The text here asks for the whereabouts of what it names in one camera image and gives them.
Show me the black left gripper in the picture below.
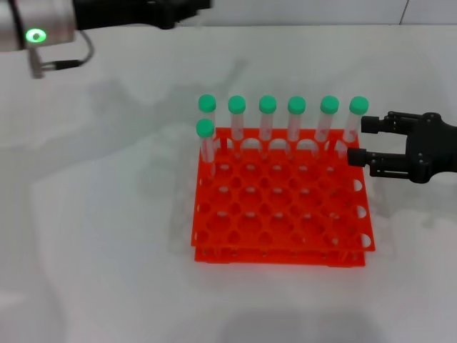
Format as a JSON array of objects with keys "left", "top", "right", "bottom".
[{"left": 73, "top": 0, "right": 214, "bottom": 31}]

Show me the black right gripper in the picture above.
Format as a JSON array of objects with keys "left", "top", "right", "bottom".
[{"left": 346, "top": 111, "right": 457, "bottom": 185}]

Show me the clear test tube green cap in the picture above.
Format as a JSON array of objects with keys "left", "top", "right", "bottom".
[
  {"left": 196, "top": 119, "right": 216, "bottom": 179},
  {"left": 313, "top": 96, "right": 340, "bottom": 154},
  {"left": 198, "top": 94, "right": 219, "bottom": 144},
  {"left": 287, "top": 96, "right": 307, "bottom": 158},
  {"left": 337, "top": 96, "right": 370, "bottom": 158},
  {"left": 258, "top": 95, "right": 278, "bottom": 158},
  {"left": 228, "top": 95, "right": 247, "bottom": 158}
]

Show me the orange test tube rack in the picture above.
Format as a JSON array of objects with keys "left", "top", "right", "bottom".
[{"left": 190, "top": 127, "right": 376, "bottom": 267}]

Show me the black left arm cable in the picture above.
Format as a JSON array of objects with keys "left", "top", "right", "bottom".
[{"left": 29, "top": 30, "right": 96, "bottom": 79}]

